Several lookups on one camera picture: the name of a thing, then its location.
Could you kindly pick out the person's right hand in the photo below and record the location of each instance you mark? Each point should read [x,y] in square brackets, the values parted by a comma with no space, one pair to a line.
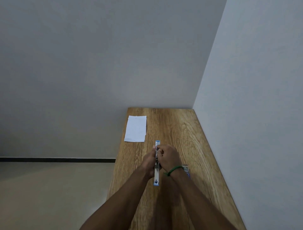
[168,158]

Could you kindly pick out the person's left hand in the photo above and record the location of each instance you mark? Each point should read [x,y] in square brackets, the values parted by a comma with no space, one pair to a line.
[148,163]

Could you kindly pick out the person's left fingers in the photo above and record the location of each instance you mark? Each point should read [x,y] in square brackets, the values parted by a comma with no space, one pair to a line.
[153,153]

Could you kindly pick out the person's right fingers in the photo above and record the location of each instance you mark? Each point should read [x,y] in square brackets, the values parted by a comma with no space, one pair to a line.
[160,152]

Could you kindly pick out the blue and silver stapler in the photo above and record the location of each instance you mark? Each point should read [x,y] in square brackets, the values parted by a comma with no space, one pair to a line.
[156,170]

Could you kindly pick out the person's left forearm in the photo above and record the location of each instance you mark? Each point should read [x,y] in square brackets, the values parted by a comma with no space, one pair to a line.
[116,203]

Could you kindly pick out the person's right forearm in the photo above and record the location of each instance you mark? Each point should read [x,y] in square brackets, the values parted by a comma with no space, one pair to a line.
[196,201]

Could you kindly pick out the wooden table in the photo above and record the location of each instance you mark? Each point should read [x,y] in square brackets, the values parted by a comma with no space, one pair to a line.
[175,165]

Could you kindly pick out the green braided wristband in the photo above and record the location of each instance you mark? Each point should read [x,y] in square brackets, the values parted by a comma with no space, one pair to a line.
[174,170]

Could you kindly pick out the white paper sheet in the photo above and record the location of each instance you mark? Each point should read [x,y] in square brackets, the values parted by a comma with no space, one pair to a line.
[135,129]

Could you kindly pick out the small staple box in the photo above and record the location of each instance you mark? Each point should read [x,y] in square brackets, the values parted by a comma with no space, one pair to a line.
[187,171]

